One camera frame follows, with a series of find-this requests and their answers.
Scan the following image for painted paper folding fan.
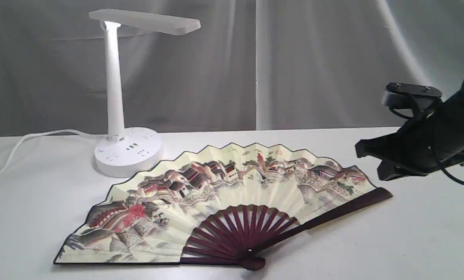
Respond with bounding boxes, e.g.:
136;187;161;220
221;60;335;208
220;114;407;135
53;142;392;271

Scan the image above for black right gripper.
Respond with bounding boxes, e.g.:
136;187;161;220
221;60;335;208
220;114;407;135
355;93;464;181

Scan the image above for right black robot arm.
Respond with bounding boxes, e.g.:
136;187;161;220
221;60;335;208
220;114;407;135
355;79;464;186

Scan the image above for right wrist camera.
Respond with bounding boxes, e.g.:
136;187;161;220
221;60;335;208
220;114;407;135
382;82;443;110

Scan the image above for white desk lamp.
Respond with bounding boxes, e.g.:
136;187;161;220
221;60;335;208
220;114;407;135
88;9;201;178

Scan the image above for grey backdrop curtain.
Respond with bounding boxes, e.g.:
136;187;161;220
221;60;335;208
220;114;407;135
0;0;464;136

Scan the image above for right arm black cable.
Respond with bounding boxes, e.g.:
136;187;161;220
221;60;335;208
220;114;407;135
388;93;464;188

